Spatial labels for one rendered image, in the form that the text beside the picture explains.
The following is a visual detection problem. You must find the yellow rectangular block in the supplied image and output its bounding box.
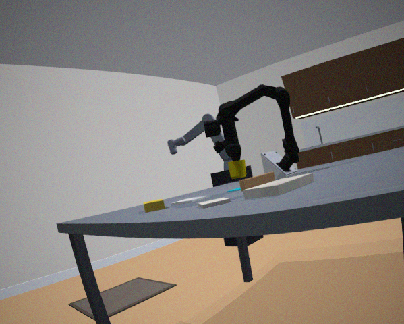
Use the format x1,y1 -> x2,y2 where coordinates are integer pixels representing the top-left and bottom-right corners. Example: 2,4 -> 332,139
143,199 -> 165,213

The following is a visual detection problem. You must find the tan wooden beam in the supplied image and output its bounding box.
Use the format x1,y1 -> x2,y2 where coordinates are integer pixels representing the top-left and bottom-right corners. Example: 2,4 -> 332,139
239,171 -> 275,191

